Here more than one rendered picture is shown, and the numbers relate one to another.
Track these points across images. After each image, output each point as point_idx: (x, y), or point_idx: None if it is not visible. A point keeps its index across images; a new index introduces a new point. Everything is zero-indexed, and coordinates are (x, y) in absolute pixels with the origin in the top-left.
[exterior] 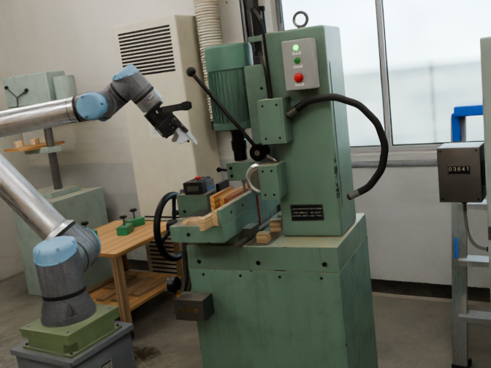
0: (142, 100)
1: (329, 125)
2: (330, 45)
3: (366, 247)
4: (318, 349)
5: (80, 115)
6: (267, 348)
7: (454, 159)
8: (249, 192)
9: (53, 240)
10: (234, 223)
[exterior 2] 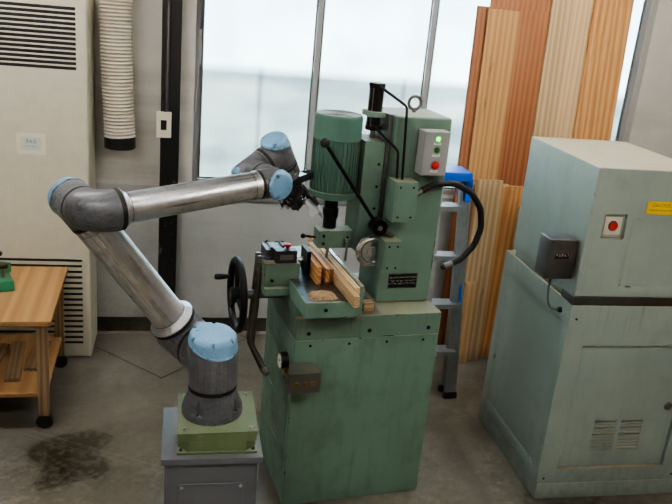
0: (291, 172)
1: (438, 206)
2: None
3: None
4: (406, 400)
5: (271, 194)
6: (359, 407)
7: (561, 248)
8: (340, 260)
9: (205, 329)
10: None
